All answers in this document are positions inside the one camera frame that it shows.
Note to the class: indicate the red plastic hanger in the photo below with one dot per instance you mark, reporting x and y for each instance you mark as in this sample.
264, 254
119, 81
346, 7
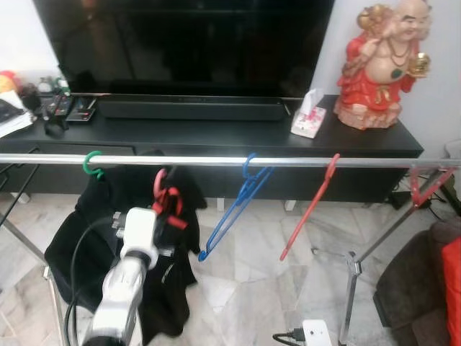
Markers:
310, 209
425, 193
170, 203

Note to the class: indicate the black garment with red trim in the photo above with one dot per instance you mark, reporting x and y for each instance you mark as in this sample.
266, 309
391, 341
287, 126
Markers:
176, 303

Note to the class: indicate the blue plastic hanger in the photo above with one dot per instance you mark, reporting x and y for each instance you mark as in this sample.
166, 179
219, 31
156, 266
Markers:
234, 209

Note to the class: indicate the green plastic hanger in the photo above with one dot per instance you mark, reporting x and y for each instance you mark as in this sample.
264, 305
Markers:
86, 164

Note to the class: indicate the silver metal clothes rack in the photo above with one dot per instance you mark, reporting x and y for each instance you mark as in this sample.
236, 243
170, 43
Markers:
216, 161

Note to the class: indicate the black TV console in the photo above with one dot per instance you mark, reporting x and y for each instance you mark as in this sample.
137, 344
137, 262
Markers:
216, 137

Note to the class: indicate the black soundbar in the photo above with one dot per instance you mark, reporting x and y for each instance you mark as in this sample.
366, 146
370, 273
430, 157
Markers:
187, 108

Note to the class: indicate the black remote control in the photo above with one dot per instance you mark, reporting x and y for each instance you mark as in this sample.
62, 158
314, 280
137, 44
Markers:
83, 109
57, 106

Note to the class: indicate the red cushion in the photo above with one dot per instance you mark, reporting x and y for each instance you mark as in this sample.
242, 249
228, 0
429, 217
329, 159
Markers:
452, 288

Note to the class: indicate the white pink tissue box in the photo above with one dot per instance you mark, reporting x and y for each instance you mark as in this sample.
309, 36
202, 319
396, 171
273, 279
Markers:
308, 121

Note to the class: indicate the black television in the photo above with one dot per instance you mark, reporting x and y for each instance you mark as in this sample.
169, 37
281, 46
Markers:
180, 43

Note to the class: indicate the white papers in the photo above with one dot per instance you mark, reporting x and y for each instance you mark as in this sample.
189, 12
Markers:
11, 124

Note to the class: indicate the dark brown sofa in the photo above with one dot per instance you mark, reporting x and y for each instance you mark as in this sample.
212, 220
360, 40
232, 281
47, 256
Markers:
410, 288

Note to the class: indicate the orange round toy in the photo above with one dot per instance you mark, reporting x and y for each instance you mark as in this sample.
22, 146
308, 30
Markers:
6, 81

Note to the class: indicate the red laughing Buddha statue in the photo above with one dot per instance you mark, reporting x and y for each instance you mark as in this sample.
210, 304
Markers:
378, 79

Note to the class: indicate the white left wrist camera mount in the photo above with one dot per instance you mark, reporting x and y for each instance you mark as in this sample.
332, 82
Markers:
138, 227

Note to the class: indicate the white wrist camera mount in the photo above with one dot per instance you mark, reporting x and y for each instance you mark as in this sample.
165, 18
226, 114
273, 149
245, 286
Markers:
138, 227
317, 333

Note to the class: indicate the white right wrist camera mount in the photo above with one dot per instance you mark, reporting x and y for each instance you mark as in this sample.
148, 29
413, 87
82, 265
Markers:
317, 333

